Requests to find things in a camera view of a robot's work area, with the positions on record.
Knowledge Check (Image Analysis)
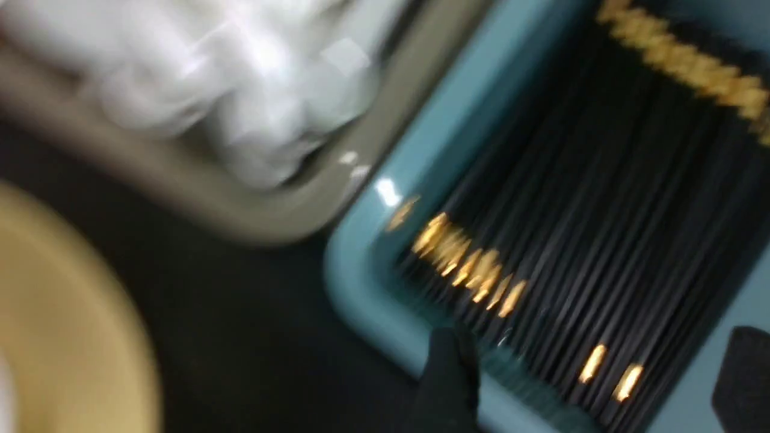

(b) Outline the olive spoon bin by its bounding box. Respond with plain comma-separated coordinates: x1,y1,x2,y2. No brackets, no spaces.
2,1,492,245

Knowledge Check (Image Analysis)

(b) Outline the teal chopstick bin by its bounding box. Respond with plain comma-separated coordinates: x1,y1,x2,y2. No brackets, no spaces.
325,1,768,432

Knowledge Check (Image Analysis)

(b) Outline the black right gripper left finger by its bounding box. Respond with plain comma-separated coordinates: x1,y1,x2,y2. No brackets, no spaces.
409,327,481,432

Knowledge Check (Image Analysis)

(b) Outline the black chopsticks bundle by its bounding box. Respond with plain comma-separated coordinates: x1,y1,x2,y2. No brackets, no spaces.
394,1,768,432

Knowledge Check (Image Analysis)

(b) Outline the black serving tray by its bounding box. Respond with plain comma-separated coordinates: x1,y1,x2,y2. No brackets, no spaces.
2,120,415,432

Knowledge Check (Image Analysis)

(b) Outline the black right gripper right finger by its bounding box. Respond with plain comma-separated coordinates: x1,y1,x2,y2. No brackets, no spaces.
712,327,769,432

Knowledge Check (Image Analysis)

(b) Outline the white plastic spoons pile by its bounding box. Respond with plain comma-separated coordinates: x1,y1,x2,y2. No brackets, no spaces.
2,1,408,190

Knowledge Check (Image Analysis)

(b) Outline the yellow noodle bowl carried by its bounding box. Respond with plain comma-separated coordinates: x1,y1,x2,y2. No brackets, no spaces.
1,181,163,432

